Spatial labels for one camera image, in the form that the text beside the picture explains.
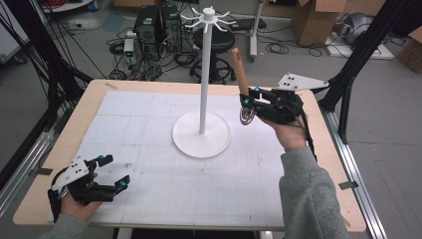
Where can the black computer tower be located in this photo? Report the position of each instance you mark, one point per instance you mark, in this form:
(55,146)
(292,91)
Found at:
(171,26)
(147,30)

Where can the white grid mat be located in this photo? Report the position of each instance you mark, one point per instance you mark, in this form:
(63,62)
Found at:
(182,186)

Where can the white hook stand rack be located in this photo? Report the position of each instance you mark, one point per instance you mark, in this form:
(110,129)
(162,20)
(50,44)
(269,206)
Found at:
(204,99)

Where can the white flat board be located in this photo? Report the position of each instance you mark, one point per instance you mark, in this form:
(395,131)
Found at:
(365,52)

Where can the person's right hand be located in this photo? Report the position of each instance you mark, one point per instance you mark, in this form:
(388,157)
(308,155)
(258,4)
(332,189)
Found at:
(292,136)

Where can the large open cardboard box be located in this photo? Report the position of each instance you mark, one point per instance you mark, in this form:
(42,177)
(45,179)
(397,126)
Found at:
(315,23)

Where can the white floor stand pole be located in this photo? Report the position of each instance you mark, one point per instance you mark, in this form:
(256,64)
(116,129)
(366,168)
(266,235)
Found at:
(254,33)

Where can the black round stool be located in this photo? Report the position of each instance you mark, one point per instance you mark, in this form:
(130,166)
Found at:
(215,41)

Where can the small cardboard box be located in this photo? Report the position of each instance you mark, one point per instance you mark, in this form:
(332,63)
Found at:
(411,53)

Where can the beige masking tape strip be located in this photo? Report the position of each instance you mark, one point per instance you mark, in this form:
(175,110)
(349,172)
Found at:
(347,221)
(111,86)

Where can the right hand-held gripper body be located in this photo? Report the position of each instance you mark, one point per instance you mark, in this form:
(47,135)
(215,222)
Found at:
(282,106)

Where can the small white power box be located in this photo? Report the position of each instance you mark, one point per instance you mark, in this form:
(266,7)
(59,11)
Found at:
(129,46)

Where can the grey rounded device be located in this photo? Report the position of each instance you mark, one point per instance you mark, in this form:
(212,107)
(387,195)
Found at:
(356,26)

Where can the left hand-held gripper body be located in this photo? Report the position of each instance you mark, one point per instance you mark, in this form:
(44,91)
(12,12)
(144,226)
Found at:
(83,187)

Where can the person's left hand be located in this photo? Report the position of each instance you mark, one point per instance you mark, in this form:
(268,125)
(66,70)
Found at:
(78,209)

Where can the black tape strip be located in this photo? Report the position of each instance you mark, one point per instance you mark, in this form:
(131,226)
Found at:
(43,171)
(348,185)

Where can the aluminium rail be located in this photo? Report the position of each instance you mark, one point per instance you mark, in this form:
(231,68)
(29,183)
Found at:
(23,172)
(355,172)

